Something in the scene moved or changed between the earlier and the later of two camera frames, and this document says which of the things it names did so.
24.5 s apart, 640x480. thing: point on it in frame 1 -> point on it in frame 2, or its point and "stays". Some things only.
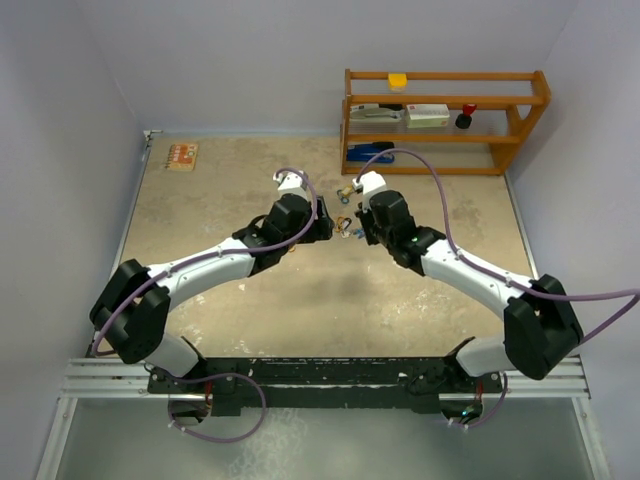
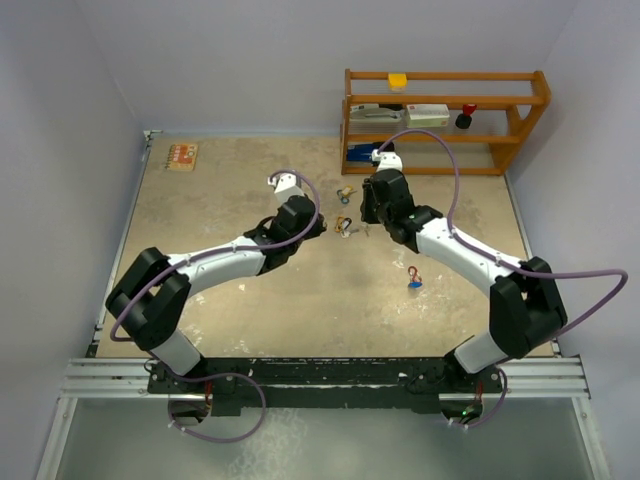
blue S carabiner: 344,200 stays
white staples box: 427,116 stays
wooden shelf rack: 437,123 stays
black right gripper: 365,218 -> 367,217
